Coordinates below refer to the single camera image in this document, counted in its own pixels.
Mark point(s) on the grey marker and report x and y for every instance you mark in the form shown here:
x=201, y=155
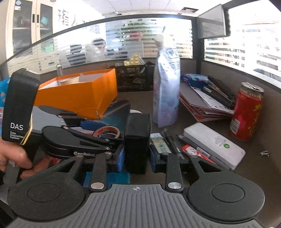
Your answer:
x=186, y=140

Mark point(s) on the blue cloth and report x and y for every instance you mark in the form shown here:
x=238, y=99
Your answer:
x=118, y=178

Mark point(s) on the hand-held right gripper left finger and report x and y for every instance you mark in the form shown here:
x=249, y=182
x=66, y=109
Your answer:
x=119, y=157

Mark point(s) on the grey monitor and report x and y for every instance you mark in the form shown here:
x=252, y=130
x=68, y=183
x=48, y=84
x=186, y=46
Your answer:
x=211, y=22

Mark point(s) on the white green small box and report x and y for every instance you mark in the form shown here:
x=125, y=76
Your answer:
x=159, y=143

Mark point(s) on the person's left hand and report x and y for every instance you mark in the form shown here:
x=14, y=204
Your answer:
x=11, y=155

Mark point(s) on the red drink can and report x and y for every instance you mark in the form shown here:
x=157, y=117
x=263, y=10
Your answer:
x=247, y=111

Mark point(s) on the printed spout pouch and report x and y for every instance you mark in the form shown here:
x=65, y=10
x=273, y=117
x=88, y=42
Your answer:
x=165, y=87

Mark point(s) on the black marker pen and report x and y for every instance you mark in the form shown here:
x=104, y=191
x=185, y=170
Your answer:
x=175, y=146
x=168, y=140

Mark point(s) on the stack of cardboard boxes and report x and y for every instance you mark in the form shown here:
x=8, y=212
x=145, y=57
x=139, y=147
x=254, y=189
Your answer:
x=150, y=46

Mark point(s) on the stack of file folders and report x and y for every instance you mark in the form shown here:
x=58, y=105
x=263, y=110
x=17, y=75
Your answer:
x=206, y=103

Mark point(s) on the striped glass desk partition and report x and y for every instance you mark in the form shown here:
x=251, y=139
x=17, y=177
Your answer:
x=114, y=43

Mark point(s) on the clear plastic bottle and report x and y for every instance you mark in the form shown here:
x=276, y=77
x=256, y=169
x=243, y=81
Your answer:
x=60, y=70

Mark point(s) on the white power bank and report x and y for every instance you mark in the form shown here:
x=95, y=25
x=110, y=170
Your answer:
x=214, y=146

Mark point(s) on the red pen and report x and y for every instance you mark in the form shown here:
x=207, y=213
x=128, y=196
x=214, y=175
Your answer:
x=197, y=152

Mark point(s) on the wall lettering sign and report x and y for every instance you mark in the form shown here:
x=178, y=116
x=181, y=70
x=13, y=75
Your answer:
x=65, y=17

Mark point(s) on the brown tape roll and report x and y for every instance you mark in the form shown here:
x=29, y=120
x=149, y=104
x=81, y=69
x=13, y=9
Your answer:
x=100, y=131

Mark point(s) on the potted green plant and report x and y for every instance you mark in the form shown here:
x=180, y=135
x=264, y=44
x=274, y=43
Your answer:
x=136, y=26

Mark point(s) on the orange storage box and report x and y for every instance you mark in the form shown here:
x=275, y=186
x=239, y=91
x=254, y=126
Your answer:
x=76, y=96

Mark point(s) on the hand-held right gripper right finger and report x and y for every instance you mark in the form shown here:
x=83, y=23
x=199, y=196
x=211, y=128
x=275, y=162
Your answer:
x=154, y=160

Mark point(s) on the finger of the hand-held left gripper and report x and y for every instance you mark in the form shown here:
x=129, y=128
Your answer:
x=57, y=110
x=87, y=142

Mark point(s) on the striped glass side partition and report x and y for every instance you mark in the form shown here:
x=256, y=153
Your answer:
x=245, y=48

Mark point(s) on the blue tissue packet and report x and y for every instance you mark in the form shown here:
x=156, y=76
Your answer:
x=194, y=79

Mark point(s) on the black office chair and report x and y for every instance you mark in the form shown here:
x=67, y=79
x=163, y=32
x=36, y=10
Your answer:
x=74, y=54

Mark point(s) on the black mesh desk organizer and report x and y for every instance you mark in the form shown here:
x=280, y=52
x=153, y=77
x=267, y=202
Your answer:
x=134, y=75

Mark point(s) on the blue paper bag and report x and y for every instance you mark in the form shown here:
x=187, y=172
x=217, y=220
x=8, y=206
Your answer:
x=3, y=92

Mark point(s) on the black rectangular case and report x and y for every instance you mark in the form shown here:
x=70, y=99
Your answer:
x=136, y=142

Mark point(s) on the beige glass-door cabinet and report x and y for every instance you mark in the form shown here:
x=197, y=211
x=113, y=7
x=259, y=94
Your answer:
x=28, y=24

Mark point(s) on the yellow building blocks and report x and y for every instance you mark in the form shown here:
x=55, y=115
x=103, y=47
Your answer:
x=132, y=59

